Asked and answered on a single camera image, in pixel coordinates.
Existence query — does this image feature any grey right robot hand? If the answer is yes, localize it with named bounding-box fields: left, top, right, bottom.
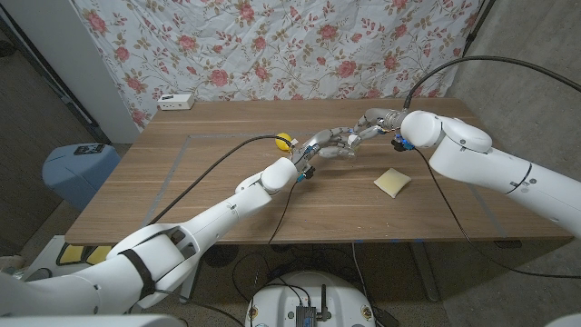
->
left=348, top=107, right=409, bottom=149

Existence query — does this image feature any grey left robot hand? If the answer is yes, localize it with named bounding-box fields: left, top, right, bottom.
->
left=290, top=126, right=359, bottom=172

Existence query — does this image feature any clear medicine bottle white cap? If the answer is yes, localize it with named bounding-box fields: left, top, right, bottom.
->
left=330, top=134, right=360, bottom=161

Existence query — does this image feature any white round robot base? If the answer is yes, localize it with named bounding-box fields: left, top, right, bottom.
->
left=244, top=271, right=377, bottom=327

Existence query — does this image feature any yellow toy lemon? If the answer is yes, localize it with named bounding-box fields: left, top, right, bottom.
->
left=274, top=132, right=294, bottom=152

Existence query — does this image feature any floral print backdrop cloth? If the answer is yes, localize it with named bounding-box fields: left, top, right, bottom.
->
left=71, top=0, right=486, bottom=132

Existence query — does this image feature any black stand pole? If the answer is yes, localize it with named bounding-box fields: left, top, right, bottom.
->
left=461, top=0, right=497, bottom=58

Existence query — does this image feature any white power strip box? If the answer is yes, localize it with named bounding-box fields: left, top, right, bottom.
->
left=157, top=93, right=196, bottom=112

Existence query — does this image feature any grey table leg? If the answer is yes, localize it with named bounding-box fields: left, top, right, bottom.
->
left=410, top=243, right=441, bottom=303

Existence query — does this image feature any black antenna module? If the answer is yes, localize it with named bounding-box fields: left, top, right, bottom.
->
left=295, top=284, right=333, bottom=327

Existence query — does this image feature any white table leg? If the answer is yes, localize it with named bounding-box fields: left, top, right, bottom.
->
left=179, top=265, right=203, bottom=304

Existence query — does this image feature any black flat device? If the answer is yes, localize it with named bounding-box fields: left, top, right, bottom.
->
left=73, top=143, right=106, bottom=156

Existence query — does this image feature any blue grey bin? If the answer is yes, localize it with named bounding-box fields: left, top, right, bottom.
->
left=41, top=143, right=122, bottom=213

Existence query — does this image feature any yellow black floor sticker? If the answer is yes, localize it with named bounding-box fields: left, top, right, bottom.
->
left=55, top=243, right=113, bottom=267

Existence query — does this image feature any grey white sneaker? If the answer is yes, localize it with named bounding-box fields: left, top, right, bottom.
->
left=22, top=267, right=54, bottom=282

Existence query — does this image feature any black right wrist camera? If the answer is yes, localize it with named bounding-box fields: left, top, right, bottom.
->
left=391, top=134, right=415, bottom=153

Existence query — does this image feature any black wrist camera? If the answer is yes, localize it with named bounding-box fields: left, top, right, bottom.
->
left=297, top=164, right=317, bottom=183
left=391, top=134, right=415, bottom=153

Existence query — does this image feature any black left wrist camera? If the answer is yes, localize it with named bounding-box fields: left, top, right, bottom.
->
left=297, top=164, right=317, bottom=183

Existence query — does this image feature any left arm thick black cable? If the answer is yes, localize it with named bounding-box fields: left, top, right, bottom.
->
left=147, top=134, right=295, bottom=226

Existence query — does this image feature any arm thick black cable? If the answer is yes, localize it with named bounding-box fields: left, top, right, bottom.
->
left=402, top=54, right=581, bottom=110
left=147, top=134, right=295, bottom=226

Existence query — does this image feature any left wrist thin black cable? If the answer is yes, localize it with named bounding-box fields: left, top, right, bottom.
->
left=266, top=180, right=300, bottom=246

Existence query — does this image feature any wrist thin black cable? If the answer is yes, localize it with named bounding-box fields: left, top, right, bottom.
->
left=413, top=147, right=581, bottom=279
left=266, top=180, right=300, bottom=246

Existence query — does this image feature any right arm thick black cable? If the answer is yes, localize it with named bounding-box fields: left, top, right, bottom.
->
left=402, top=54, right=581, bottom=110

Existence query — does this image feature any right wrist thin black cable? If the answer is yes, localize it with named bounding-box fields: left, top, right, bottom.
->
left=413, top=147, right=581, bottom=279

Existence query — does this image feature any grey floor cable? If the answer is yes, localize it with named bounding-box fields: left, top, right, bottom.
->
left=351, top=243, right=378, bottom=315

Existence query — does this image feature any black looped floor cable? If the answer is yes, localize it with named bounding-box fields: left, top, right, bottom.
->
left=231, top=252, right=314, bottom=314

